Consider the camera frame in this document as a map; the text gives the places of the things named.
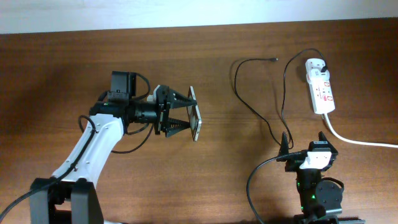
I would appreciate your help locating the white power strip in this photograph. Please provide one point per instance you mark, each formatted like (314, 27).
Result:
(321, 93)

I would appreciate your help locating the white charger adapter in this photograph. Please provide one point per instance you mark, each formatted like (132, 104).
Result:
(316, 75)

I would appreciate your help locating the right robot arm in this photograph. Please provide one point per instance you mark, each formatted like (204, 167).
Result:
(320, 196)

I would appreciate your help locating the black smartphone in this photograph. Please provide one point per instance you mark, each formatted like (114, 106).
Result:
(195, 121)

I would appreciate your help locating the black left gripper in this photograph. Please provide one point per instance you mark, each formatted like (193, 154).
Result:
(162, 117)

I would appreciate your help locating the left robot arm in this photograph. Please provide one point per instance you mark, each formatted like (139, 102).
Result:
(69, 196)

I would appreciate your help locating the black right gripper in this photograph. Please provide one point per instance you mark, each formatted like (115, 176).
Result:
(293, 164)

